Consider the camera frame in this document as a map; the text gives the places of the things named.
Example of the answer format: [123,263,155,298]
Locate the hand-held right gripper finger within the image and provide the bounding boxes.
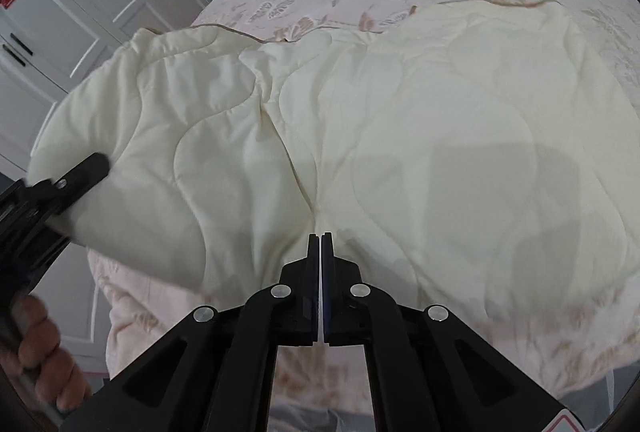
[60,233,320,432]
[321,233,582,432]

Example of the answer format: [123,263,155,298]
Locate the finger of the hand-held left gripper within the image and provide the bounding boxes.
[29,153,111,224]

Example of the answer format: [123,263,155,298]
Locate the cream quilted zip jacket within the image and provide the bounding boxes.
[25,0,640,329]

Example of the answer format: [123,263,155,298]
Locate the person's left hand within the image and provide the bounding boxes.
[0,295,94,416]

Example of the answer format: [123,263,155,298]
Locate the white panelled wardrobe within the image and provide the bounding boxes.
[0,0,213,375]

